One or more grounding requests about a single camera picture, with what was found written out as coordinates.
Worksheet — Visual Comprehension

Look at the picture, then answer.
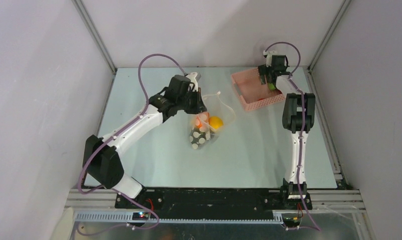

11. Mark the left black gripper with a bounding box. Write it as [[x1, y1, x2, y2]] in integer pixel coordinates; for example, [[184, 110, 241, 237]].
[[177, 87, 207, 115]]

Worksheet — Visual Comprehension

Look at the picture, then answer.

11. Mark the orange fruit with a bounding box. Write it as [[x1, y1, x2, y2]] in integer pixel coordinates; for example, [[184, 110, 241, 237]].
[[194, 111, 209, 129]]

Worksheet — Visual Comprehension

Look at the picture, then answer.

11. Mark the clear dotted zip top bag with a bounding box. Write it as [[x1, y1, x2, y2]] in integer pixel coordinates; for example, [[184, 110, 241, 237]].
[[188, 91, 236, 150]]

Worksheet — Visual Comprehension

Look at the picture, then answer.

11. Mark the yellow lemon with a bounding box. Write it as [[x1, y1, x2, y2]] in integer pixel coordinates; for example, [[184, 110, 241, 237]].
[[208, 116, 224, 131]]

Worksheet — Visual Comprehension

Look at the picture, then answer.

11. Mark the green cucumber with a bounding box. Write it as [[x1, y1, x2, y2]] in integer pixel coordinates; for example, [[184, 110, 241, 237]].
[[267, 83, 277, 91]]

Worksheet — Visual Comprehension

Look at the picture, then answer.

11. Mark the dark green avocado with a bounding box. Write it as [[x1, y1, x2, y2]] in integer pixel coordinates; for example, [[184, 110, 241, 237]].
[[189, 128, 211, 150]]

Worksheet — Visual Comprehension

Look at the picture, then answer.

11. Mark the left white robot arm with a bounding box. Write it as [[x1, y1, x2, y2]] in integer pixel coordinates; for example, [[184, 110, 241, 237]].
[[83, 72, 207, 208]]

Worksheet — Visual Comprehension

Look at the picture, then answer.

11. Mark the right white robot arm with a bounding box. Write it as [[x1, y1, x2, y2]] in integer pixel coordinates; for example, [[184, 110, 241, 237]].
[[258, 51, 315, 209]]

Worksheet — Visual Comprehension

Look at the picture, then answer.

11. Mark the pink plastic basket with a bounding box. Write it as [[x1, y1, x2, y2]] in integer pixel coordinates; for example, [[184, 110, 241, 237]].
[[230, 68, 285, 112]]

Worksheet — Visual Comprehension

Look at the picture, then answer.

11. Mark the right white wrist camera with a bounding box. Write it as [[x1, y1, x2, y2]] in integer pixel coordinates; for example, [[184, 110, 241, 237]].
[[263, 50, 277, 67]]

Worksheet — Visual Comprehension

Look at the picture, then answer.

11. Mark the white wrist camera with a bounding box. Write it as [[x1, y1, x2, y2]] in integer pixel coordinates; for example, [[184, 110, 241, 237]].
[[263, 50, 277, 67], [186, 72, 201, 91]]

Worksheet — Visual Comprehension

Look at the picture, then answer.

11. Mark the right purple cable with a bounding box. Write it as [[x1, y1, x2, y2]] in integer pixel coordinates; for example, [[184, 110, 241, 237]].
[[263, 41, 321, 233]]

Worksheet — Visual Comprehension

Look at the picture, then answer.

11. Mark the purple cable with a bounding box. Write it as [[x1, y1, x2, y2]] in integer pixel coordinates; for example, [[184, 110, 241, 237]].
[[263, 41, 321, 233], [79, 53, 188, 195]]

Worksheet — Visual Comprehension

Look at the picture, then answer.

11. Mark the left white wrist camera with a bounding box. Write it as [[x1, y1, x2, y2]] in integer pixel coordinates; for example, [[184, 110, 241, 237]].
[[186, 72, 201, 91]]

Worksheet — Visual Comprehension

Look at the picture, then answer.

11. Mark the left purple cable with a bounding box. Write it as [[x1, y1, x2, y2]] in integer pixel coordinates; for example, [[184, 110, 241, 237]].
[[79, 53, 188, 195]]

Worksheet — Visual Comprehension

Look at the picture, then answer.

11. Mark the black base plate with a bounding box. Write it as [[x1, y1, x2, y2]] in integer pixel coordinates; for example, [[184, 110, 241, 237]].
[[135, 187, 301, 221]]

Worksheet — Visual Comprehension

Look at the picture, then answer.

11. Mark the aluminium frame rail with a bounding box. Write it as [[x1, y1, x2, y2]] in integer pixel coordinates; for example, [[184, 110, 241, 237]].
[[65, 188, 365, 224]]

